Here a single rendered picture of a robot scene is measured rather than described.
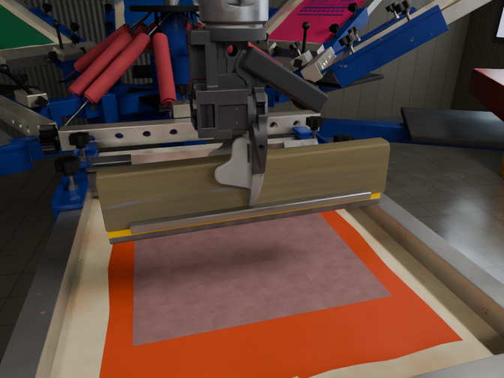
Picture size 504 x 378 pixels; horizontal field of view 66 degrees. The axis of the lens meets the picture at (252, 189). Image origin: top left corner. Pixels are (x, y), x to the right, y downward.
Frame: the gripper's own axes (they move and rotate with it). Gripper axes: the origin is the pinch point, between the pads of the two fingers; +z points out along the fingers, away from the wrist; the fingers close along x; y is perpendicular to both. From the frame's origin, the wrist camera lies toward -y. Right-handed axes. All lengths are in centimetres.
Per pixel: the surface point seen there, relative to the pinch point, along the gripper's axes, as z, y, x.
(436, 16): -20, -61, -47
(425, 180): 109, -207, -206
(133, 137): 8, 17, -54
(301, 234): 13.5, -11.1, -8.0
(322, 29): -13, -76, -149
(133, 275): 13.7, 17.0, -3.7
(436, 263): 11.4, -25.5, 7.6
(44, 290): 10.2, 27.1, 1.5
